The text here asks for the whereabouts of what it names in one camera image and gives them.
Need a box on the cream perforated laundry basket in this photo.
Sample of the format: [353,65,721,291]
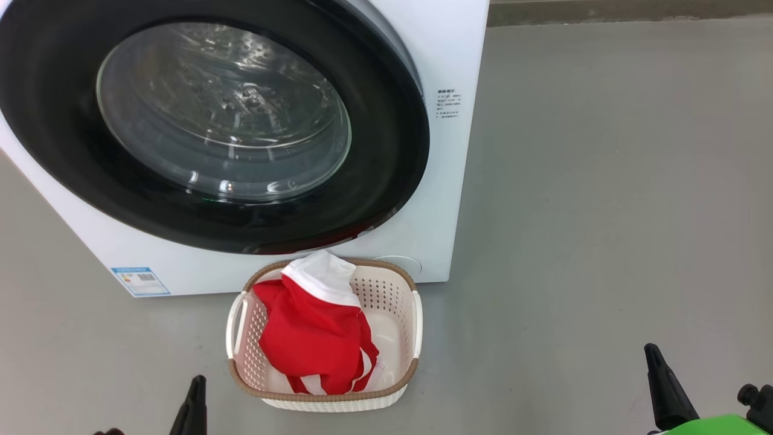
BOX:
[225,257,423,413]

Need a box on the round glass washing machine door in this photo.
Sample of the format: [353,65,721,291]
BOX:
[0,0,431,256]

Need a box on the red and white garment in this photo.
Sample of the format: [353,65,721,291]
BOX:
[252,250,380,396]

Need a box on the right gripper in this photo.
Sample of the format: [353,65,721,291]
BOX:
[644,343,773,435]

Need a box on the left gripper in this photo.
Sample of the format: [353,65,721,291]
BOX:
[94,375,208,435]

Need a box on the white front-load washing machine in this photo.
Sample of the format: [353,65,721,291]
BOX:
[0,0,490,298]

